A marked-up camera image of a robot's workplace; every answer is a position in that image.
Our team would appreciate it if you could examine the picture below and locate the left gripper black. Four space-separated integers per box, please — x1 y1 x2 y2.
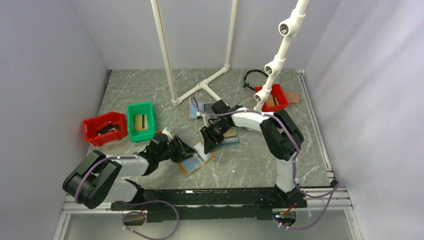
157 135 197 164

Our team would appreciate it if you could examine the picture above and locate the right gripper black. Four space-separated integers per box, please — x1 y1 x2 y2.
200 121 232 155

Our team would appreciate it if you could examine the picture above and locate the grey striped credit card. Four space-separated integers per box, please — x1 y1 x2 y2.
193 142 215 166

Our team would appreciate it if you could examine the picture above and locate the orange card holder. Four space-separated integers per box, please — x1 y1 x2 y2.
178 155 215 177

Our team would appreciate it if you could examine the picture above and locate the dark grey credit card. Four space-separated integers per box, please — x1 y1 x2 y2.
96 123 121 136

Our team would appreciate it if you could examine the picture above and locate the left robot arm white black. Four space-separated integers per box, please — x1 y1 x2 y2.
62 132 197 210

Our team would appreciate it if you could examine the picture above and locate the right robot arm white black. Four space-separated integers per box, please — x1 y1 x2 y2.
200 100 304 208

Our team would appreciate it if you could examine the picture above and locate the blue open card holder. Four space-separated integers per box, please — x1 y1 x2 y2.
220 128 240 146

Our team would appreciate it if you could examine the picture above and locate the beige card in green bin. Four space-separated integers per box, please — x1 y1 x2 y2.
134 114 149 132

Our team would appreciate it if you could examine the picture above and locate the brown flat card holder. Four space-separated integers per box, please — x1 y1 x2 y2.
284 91 300 104

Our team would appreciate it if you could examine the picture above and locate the green plastic bin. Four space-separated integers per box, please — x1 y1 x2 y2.
127 101 157 143

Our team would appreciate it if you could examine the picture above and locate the right red plastic bin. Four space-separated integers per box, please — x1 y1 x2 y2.
254 84 289 112

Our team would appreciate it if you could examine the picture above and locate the red plastic bin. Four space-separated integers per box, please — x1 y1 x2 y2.
254 84 289 112
82 111 129 147

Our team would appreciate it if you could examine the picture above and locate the left red plastic bin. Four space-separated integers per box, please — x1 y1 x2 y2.
82 111 129 147

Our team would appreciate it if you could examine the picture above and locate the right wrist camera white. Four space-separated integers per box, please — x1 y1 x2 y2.
196 111 206 120

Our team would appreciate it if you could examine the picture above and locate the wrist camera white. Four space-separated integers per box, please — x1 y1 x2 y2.
196 111 206 120
161 127 174 141

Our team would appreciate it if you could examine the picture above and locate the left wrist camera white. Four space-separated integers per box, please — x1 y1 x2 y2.
161 127 174 141

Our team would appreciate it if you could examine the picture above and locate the white pvc pipe frame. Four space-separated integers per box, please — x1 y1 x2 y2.
150 0 239 106

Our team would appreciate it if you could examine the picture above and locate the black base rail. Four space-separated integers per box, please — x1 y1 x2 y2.
111 187 307 223

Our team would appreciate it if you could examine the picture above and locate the black cable loop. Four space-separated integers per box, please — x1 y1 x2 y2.
243 69 269 92

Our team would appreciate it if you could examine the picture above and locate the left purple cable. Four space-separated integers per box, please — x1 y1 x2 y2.
74 151 181 240

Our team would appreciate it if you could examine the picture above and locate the white pvc camera mast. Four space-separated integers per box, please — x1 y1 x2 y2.
254 0 310 111

